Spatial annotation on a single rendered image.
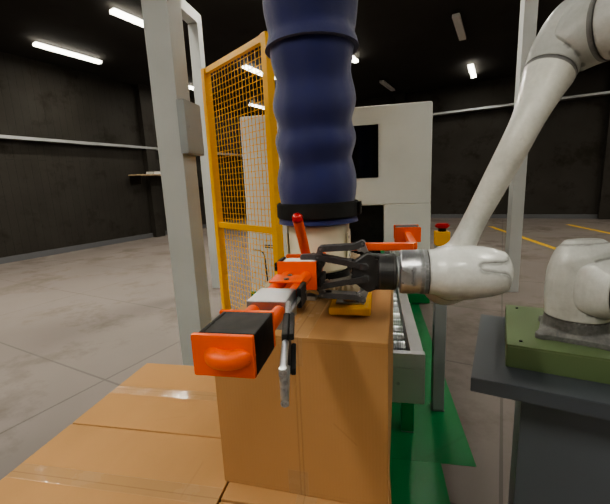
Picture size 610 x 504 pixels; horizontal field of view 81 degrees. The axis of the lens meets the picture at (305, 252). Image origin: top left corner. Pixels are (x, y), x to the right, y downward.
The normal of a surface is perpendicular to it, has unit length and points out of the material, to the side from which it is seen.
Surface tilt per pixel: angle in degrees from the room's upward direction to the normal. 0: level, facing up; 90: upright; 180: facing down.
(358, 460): 90
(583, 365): 90
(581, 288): 88
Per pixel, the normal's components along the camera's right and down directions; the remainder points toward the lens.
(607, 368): -0.48, 0.18
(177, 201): -0.18, 0.19
